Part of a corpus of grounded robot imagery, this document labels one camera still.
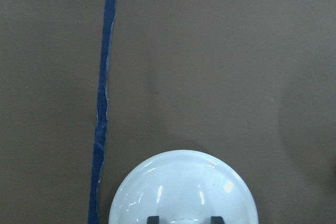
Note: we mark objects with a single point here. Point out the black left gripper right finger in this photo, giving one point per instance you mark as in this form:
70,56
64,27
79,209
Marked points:
217,220

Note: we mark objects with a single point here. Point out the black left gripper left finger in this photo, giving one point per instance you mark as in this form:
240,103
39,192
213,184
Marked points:
153,220

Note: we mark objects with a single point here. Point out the white enamel mug lid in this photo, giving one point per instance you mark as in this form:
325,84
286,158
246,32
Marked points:
183,186

